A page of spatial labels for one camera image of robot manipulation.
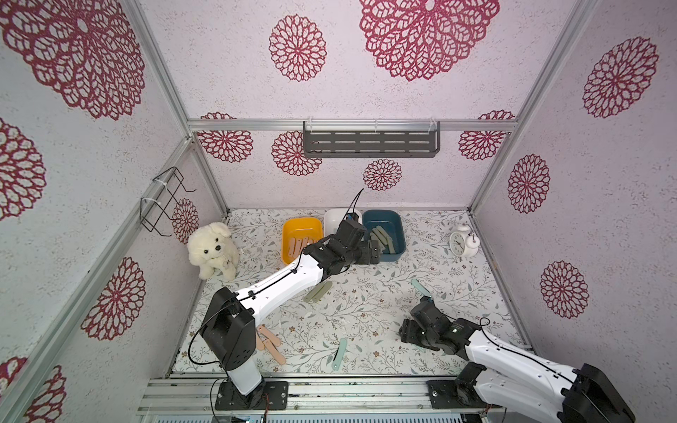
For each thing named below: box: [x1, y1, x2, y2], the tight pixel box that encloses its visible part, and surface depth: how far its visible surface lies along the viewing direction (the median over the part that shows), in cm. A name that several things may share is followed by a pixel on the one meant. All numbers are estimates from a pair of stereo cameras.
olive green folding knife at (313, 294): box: [303, 282, 325, 304], surface depth 96 cm
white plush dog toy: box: [186, 222, 240, 282], surface depth 89 cm
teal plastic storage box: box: [363, 209, 407, 262], surface depth 114 cm
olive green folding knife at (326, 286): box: [312, 281, 334, 304], surface depth 97 cm
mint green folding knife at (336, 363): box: [331, 337, 348, 371], surface depth 83 cm
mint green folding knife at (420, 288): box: [410, 278, 432, 297], surface depth 99 cm
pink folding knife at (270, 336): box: [258, 324, 282, 347], surface depth 86 cm
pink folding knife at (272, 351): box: [262, 338, 287, 365], surface depth 83 cm
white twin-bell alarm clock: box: [449, 224, 481, 258], surface depth 100 cm
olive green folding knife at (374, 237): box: [369, 231, 386, 254], surface depth 111 cm
